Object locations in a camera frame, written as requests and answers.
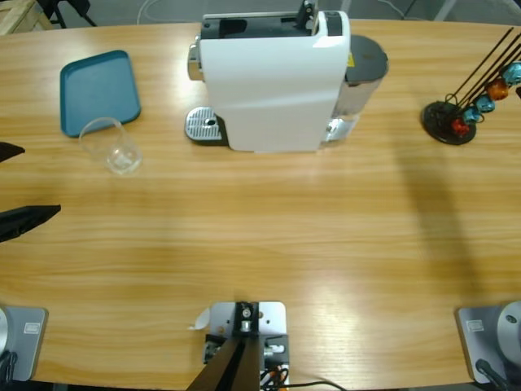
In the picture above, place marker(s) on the clear glass cup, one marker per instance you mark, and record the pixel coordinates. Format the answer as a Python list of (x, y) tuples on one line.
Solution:
[(122, 161)]

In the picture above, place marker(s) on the grey translucent machine lever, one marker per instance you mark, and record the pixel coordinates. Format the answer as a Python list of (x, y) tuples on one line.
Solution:
[(304, 12)]

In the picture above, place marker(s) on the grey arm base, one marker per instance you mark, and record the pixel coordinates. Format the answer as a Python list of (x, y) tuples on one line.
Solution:
[(472, 346), (28, 346)]

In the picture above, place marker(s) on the orange coffee capsule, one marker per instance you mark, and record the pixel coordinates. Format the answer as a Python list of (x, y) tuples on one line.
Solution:
[(498, 90)]

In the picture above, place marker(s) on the red coffee capsule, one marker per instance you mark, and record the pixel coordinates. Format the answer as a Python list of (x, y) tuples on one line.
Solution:
[(460, 127)]

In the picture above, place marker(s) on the black coffee machine drip tray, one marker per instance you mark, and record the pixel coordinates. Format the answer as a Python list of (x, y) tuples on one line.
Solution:
[(203, 124)]

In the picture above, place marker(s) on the white capsule coffee machine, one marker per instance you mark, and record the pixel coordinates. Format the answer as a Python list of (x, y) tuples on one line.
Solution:
[(268, 89)]

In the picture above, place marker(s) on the black capsule holder stand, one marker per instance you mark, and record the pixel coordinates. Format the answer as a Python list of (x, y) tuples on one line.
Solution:
[(439, 122)]

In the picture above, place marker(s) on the teal plastic tray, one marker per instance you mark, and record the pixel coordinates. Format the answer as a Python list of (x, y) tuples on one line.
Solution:
[(97, 89)]

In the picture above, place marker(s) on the black chair legs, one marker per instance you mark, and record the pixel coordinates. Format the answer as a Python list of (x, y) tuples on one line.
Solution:
[(65, 5)]

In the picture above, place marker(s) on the white tape tag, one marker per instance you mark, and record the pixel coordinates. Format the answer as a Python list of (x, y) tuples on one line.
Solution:
[(201, 319)]

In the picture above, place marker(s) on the dark camera post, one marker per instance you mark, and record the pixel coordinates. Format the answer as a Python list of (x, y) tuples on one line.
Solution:
[(236, 366)]

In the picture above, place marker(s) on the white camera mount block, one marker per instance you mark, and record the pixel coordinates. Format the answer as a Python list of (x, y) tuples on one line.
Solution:
[(272, 322)]

